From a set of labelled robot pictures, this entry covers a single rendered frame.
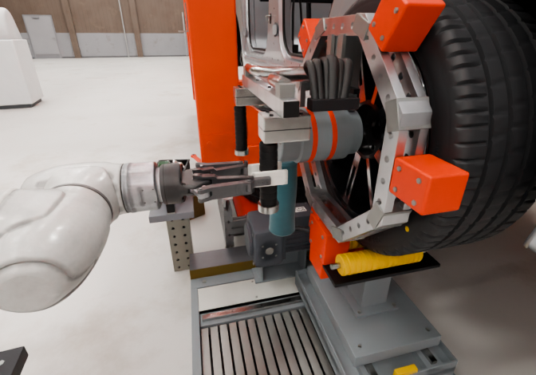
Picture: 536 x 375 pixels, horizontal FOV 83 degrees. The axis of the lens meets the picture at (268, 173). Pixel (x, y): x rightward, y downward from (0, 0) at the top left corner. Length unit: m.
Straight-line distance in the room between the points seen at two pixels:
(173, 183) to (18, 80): 5.98
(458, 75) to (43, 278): 0.63
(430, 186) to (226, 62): 0.83
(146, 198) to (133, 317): 1.01
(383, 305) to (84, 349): 1.12
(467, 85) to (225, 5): 0.80
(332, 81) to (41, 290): 0.50
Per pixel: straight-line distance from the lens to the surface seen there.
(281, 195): 0.92
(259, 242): 1.18
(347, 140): 0.76
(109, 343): 1.47
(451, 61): 0.61
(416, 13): 0.60
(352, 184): 0.94
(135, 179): 0.55
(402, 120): 0.56
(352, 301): 1.18
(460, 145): 0.60
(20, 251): 0.41
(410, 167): 0.55
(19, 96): 6.51
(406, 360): 1.20
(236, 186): 0.54
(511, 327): 1.70
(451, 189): 0.56
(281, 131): 0.55
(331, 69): 0.57
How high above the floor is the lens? 1.08
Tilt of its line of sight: 24 degrees down
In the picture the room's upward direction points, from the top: straight up
